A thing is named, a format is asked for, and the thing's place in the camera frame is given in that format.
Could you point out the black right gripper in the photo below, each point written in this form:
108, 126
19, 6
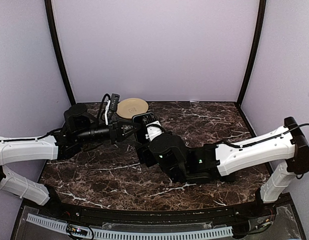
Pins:
143, 155

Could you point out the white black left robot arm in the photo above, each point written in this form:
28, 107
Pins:
63, 143

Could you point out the phone with green edge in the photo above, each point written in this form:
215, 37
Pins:
142, 120

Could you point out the white slotted cable duct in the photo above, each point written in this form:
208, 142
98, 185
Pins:
78, 232

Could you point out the black front rail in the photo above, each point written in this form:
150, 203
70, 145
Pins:
235, 214

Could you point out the beige ceramic plate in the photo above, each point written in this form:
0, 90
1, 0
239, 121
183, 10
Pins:
130, 107

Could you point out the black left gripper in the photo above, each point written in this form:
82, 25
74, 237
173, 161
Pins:
118, 133

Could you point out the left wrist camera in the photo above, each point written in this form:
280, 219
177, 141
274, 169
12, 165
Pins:
111, 107

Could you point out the black corner post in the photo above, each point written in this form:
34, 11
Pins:
253, 51
58, 51

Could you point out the black left corner post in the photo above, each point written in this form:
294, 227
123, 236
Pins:
58, 51

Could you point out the black right corner post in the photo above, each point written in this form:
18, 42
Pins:
253, 51

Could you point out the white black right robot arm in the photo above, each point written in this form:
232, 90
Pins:
220, 160

